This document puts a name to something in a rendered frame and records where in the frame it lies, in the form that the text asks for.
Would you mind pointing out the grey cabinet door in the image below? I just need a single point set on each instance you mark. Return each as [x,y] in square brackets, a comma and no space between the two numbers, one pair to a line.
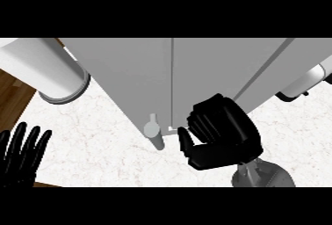
[130,76]
[212,70]

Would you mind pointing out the white and black appliance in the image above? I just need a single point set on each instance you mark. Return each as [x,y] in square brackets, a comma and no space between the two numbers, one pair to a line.
[305,82]

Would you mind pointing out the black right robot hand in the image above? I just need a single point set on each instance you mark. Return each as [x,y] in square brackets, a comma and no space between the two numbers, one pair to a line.
[225,132]

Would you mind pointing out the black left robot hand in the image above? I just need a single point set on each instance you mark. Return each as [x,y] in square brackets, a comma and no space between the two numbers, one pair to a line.
[20,158]

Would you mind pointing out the grey cabinet side panel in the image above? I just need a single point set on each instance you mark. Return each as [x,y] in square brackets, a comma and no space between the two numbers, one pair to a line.
[285,70]

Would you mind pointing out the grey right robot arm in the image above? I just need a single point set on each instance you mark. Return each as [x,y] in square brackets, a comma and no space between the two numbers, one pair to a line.
[262,175]

